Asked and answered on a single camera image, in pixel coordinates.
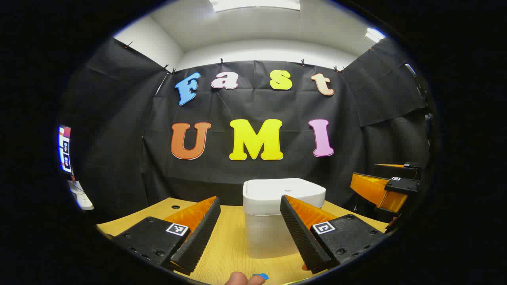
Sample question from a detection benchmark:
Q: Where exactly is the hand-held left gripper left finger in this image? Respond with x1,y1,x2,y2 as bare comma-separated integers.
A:
111,196,221,276

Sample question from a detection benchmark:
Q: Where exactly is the white desktop garbage bin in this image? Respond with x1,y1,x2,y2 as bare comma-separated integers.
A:
242,178,326,260

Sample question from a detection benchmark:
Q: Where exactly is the wooden desktop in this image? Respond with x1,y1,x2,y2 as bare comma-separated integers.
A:
96,197,391,285

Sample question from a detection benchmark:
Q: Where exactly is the computer monitor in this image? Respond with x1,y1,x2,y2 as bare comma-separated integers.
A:
58,125,74,174

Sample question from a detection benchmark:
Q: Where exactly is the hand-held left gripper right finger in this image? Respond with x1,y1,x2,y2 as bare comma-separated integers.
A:
280,195,387,274

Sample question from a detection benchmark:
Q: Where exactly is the white side table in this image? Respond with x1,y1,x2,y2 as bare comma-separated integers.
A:
67,180,95,211

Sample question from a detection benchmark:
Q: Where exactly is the black backdrop cloth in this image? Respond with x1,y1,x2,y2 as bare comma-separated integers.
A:
63,38,434,222

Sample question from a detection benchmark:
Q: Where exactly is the small ceiling light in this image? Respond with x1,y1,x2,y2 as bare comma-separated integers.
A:
365,27,386,43

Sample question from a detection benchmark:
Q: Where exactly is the long ceiling light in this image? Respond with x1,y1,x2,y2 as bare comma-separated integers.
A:
209,0,301,12

